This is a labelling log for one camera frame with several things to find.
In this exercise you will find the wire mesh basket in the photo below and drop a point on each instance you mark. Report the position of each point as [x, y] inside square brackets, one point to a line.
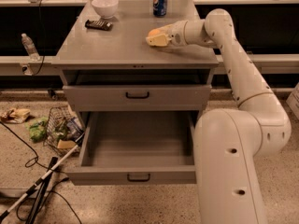
[62, 125]

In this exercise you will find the yellow sponge in basket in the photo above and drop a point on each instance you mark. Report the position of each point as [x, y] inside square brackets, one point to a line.
[66, 144]

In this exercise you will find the grey metal drawer cabinet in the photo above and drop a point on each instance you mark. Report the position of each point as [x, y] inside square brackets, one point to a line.
[122, 56]

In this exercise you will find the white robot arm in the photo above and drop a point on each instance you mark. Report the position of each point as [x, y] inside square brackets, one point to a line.
[226, 141]

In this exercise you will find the closed grey drawer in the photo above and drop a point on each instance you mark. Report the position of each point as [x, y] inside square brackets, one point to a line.
[137, 97]

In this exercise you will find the white black striped pole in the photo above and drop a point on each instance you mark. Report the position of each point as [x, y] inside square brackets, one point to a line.
[41, 179]

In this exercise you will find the blue pepsi can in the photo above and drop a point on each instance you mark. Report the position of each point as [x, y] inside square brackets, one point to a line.
[159, 8]

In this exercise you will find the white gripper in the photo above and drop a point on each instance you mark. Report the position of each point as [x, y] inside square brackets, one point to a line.
[176, 34]

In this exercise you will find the black remote control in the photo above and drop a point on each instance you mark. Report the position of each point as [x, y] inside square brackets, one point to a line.
[99, 25]

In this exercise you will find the orange fruit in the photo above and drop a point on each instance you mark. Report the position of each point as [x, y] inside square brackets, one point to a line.
[154, 32]

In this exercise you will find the white ceramic bowl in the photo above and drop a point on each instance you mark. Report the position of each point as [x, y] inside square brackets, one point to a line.
[106, 9]

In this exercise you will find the crumpled brown snack bag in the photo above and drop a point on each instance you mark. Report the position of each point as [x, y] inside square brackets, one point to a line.
[15, 115]

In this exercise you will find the green snack bag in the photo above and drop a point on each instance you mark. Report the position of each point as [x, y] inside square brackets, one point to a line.
[37, 129]

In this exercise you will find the clear plastic water bottle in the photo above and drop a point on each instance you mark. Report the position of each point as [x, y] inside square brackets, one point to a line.
[30, 47]

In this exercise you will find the open grey drawer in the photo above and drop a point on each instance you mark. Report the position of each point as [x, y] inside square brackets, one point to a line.
[136, 148]

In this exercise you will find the black pole on floor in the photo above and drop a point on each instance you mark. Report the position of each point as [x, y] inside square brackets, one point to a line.
[38, 200]

